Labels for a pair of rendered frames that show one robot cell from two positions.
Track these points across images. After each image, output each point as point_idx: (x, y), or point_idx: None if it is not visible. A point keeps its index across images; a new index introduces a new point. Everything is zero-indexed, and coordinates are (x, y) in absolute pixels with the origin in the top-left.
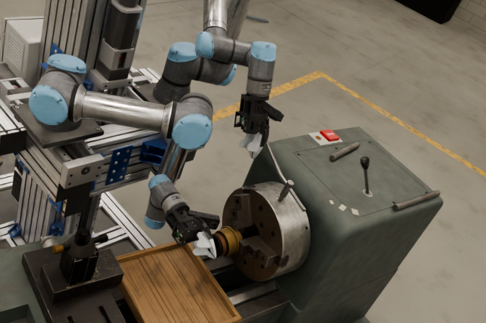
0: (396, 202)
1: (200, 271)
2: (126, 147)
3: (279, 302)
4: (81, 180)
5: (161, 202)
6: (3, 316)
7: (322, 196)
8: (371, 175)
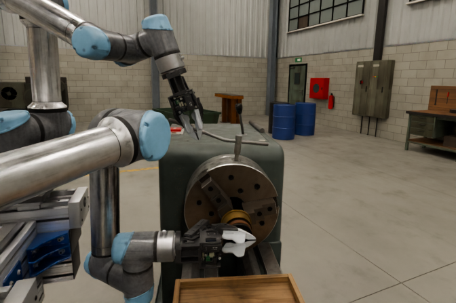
0: (255, 131)
1: (220, 287)
2: (14, 267)
3: (269, 248)
4: None
5: (153, 254)
6: None
7: (241, 145)
8: (224, 130)
